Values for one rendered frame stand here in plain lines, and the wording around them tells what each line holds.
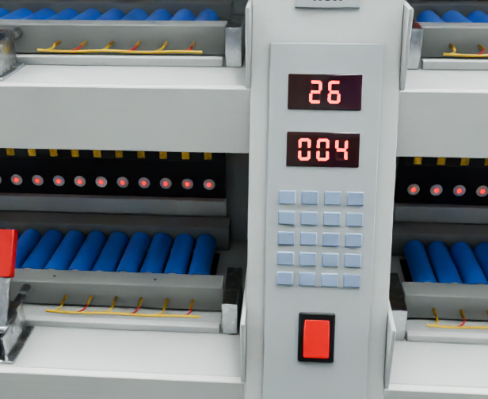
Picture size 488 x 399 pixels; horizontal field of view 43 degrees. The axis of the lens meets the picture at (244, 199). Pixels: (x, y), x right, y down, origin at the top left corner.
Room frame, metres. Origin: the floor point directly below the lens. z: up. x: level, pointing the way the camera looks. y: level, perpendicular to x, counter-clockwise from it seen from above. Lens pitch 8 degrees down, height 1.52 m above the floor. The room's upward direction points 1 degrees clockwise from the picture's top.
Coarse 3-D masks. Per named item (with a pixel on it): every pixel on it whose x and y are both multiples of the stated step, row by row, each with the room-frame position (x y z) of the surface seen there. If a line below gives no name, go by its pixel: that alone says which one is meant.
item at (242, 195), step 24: (240, 0) 0.60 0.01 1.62; (408, 0) 0.59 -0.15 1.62; (432, 0) 0.59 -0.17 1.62; (456, 0) 0.59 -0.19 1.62; (480, 0) 0.58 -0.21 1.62; (240, 168) 0.60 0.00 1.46; (240, 192) 0.60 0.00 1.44; (192, 216) 0.60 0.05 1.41; (216, 216) 0.60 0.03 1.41; (240, 216) 0.60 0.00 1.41
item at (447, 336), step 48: (432, 192) 0.55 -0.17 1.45; (480, 192) 0.55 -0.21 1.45; (432, 240) 0.54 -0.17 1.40; (480, 240) 0.54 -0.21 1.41; (432, 288) 0.46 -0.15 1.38; (480, 288) 0.46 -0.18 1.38; (432, 336) 0.43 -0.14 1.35; (480, 336) 0.43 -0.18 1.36; (384, 384) 0.39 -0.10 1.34; (432, 384) 0.40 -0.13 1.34; (480, 384) 0.40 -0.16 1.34
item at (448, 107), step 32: (416, 32) 0.43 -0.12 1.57; (448, 32) 0.45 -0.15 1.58; (480, 32) 0.45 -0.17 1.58; (416, 64) 0.44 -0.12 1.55; (448, 64) 0.43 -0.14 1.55; (480, 64) 0.43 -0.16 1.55; (416, 96) 0.39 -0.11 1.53; (448, 96) 0.39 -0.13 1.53; (480, 96) 0.39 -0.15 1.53; (416, 128) 0.40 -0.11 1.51; (448, 128) 0.40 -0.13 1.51; (480, 128) 0.40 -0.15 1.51
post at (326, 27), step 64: (256, 0) 0.40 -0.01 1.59; (384, 0) 0.39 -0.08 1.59; (256, 64) 0.40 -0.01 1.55; (384, 64) 0.39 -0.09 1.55; (256, 128) 0.40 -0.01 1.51; (384, 128) 0.39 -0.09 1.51; (256, 192) 0.40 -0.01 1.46; (384, 192) 0.39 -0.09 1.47; (256, 256) 0.40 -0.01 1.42; (384, 256) 0.39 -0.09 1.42; (256, 320) 0.40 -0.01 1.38; (384, 320) 0.39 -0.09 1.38; (256, 384) 0.40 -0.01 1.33
